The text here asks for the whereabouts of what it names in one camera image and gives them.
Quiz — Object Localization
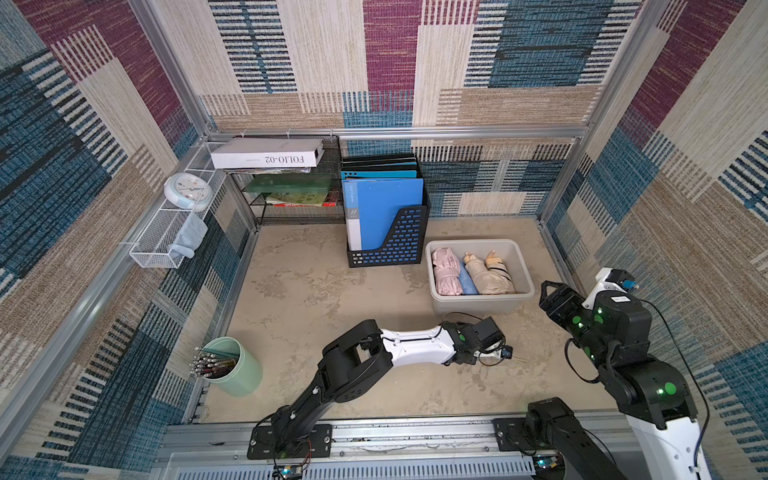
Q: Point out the blue umbrella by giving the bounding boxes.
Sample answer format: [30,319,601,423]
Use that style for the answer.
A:
[458,264,479,295]

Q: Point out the beige umbrella front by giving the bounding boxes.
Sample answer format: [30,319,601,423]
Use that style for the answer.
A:
[464,253,505,295]

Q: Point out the pink umbrella black strap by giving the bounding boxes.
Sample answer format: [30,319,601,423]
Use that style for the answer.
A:
[431,247,464,298]

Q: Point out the beige umbrella black stripes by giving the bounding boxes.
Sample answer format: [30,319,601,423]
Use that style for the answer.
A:
[485,250,517,294]

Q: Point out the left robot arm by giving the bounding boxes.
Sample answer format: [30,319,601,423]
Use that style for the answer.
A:
[269,317,513,458]

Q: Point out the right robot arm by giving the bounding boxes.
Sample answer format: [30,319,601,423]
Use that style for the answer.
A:
[539,270,711,479]

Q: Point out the grey plastic storage box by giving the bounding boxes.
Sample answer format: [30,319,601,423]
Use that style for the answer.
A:
[425,239,536,315]

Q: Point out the white folio box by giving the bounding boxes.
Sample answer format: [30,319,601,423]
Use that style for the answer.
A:
[211,138,324,169]

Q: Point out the black mesh file holder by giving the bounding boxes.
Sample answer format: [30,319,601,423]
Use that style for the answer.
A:
[340,154,430,268]

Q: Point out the blue clip file folder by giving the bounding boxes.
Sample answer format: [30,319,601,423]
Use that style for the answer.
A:
[342,178,424,251]

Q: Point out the red book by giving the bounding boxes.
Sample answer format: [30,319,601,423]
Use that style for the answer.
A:
[265,192,338,207]

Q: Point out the teal file folder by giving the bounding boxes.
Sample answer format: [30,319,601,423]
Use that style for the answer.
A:
[341,170,419,180]

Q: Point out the mint green pen cup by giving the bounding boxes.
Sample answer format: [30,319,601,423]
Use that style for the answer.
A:
[190,336,264,398]

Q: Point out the light blue cloth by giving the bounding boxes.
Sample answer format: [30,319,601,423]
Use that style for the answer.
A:
[168,213,208,262]

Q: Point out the white round clock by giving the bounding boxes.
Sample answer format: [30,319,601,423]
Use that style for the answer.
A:
[163,172,214,212]

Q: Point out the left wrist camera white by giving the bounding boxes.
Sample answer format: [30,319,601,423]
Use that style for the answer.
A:
[478,345,514,367]

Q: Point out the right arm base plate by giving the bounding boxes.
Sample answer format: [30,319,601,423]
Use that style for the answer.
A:
[492,415,585,455]

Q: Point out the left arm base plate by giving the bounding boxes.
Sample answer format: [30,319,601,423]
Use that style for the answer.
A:
[246,424,333,460]

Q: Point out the black wire shelf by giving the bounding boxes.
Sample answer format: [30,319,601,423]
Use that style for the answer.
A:
[232,146,344,226]

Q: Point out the white wire basket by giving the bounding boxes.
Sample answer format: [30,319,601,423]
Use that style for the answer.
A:
[129,169,225,269]

